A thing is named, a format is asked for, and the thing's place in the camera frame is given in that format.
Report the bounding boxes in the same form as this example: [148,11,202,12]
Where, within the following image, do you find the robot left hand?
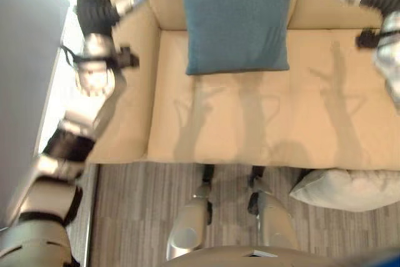
[76,0,148,36]

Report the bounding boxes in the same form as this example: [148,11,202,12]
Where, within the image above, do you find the teal blue cushion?
[174,0,296,76]

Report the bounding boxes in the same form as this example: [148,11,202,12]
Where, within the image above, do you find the beige sofa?
[87,0,400,169]

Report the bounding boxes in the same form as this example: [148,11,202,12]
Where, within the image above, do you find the grey side cabinet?
[0,0,71,229]

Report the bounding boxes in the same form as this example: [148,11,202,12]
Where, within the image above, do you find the white cushion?
[289,168,400,213]

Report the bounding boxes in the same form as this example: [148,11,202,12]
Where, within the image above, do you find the robot left leg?
[166,164,216,261]

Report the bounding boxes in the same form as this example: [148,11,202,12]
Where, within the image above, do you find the robot leg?
[247,165,299,249]
[166,164,216,261]

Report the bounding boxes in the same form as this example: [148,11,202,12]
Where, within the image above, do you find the robot right leg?
[247,165,299,249]

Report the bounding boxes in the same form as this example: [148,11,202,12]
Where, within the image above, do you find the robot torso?
[157,246,400,267]

